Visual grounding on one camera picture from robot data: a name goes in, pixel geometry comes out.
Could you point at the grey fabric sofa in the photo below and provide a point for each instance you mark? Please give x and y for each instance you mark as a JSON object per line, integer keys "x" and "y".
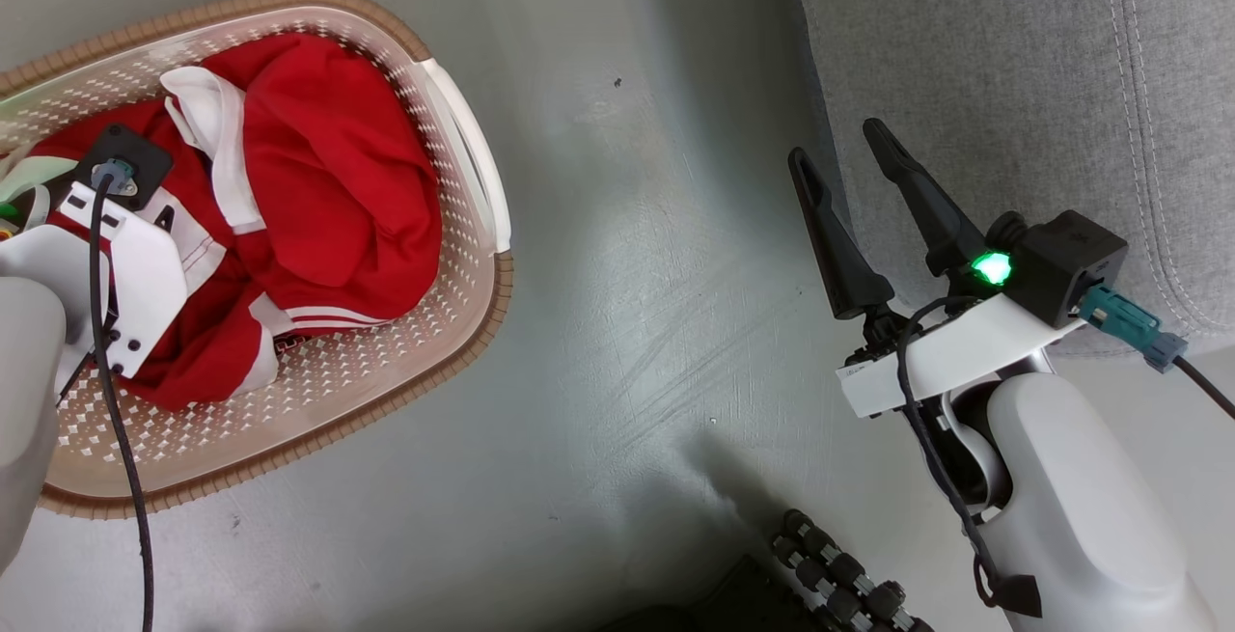
{"x": 1013, "y": 53}

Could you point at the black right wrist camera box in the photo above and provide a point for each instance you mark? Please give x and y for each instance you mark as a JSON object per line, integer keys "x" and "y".
{"x": 1061, "y": 265}

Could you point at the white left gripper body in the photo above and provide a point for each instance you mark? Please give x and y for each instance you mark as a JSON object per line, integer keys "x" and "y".
{"x": 150, "y": 275}

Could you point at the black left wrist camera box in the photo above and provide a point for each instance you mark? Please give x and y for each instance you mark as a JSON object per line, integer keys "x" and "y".
{"x": 140, "y": 154}

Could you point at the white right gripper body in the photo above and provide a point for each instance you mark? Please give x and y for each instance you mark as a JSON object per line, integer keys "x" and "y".
{"x": 965, "y": 352}

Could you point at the cream laundry basket brown rim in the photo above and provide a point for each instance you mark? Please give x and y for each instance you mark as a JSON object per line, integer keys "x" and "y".
{"x": 289, "y": 400}

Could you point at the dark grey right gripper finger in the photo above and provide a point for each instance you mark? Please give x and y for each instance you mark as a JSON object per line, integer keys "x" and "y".
{"x": 841, "y": 256}
{"x": 926, "y": 203}

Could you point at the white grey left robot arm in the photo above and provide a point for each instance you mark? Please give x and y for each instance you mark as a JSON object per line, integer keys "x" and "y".
{"x": 24, "y": 400}

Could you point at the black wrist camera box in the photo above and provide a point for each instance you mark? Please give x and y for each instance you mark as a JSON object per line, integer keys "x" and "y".
{"x": 140, "y": 154}
{"x": 1061, "y": 265}

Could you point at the red clothing with white stripes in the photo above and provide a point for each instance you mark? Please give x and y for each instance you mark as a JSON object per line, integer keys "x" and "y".
{"x": 328, "y": 188}

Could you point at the pale green white clothing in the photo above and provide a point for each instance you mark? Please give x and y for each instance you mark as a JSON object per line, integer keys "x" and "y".
{"x": 24, "y": 178}

